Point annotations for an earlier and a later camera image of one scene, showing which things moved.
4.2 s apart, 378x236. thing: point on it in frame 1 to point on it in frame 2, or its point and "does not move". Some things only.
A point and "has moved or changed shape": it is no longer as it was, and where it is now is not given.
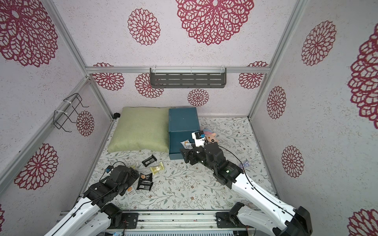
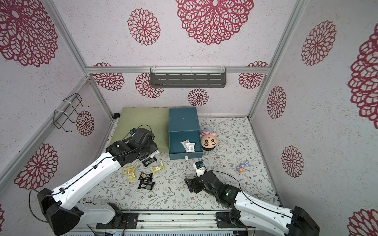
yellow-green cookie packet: x=154 y=169 does not move
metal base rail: x=181 y=222 does not move
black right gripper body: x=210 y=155 to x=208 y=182
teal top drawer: x=175 y=137 does not move
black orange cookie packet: x=144 y=177 does not move
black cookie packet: x=149 y=161 does not move
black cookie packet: x=144 y=185 does not move
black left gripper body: x=130 y=179 to x=145 y=152
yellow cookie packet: x=131 y=191 has moved or changed shape
